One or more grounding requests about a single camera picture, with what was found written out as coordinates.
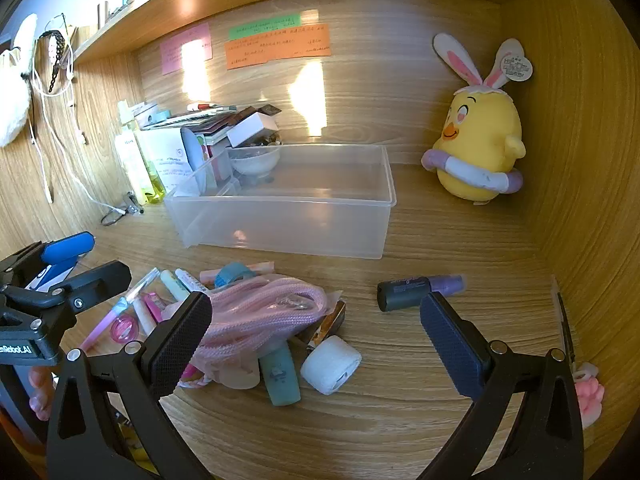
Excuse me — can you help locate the white fluffy cloth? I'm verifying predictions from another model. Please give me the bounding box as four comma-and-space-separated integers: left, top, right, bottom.
0, 12, 39, 148

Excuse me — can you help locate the white plastic bottle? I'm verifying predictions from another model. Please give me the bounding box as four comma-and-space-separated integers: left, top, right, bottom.
114, 131, 152, 206

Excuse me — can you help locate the stack of books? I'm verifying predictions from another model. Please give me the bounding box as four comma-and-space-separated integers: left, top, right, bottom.
149, 104, 283, 137

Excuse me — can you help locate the orange sticky note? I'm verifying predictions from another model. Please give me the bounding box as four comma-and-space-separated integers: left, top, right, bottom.
225, 24, 333, 71

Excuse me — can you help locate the clear plastic storage box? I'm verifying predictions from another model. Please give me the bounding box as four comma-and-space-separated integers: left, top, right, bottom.
164, 144, 397, 260

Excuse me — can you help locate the blue tape roll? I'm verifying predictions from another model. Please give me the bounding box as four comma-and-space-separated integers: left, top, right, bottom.
216, 261, 257, 288

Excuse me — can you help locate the small white box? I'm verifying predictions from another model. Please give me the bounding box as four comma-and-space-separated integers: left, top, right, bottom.
226, 111, 279, 148

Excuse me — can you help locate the green sticky note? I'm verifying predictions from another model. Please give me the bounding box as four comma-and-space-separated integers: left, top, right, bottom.
228, 11, 300, 41

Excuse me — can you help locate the yellow chick plush toy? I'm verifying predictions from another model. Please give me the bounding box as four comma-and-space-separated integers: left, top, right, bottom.
421, 32, 536, 206

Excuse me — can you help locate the black headband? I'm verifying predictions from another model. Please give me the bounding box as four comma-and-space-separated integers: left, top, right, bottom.
37, 14, 77, 96

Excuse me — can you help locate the person's yellow orange clothing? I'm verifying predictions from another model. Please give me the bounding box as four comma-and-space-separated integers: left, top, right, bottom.
0, 407, 151, 478

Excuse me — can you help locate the white paper box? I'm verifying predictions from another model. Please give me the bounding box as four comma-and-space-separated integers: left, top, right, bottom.
139, 127, 202, 196

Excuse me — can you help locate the pink sticky note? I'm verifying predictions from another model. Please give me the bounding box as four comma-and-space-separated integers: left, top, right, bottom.
160, 22, 214, 77

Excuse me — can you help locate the dark marker with purple cap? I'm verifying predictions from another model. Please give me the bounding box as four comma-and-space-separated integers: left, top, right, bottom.
376, 273, 467, 312

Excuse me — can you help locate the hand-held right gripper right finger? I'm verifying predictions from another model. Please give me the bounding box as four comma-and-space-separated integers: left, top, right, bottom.
417, 291, 586, 480

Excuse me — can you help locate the pink rope mesh bag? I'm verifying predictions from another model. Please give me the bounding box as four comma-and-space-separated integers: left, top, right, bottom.
192, 275, 331, 386

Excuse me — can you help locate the pale green tube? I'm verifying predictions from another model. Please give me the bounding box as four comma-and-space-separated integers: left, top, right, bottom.
160, 269, 189, 304

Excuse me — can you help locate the clear pink pen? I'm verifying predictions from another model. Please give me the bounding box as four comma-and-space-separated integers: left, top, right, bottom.
79, 267, 161, 353

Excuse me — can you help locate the white foam roll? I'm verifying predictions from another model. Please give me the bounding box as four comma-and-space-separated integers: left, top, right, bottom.
300, 335, 362, 395

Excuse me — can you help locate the person's left hand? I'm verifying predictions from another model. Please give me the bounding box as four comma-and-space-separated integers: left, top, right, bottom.
29, 367, 55, 421

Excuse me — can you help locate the teal tube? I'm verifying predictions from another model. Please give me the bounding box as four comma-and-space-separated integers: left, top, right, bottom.
259, 342, 302, 407

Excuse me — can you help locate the white bowl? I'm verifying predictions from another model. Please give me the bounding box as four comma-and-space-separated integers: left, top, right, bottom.
229, 146, 282, 179

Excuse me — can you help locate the pink round cap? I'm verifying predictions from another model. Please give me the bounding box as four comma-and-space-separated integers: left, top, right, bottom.
111, 316, 141, 346

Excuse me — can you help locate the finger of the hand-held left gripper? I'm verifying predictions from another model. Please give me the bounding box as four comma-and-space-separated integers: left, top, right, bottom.
0, 231, 96, 286
0, 260, 132, 316

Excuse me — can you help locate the white cable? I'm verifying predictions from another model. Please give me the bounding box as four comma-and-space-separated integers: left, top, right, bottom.
29, 57, 132, 212

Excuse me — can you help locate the pink white small tube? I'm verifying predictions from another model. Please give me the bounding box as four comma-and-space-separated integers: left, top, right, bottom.
131, 302, 157, 337

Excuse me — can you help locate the white squeeze tube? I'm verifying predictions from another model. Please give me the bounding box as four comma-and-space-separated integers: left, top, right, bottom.
175, 267, 209, 294

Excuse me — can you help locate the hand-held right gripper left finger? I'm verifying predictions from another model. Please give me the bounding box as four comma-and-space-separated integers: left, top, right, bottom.
46, 290, 213, 480

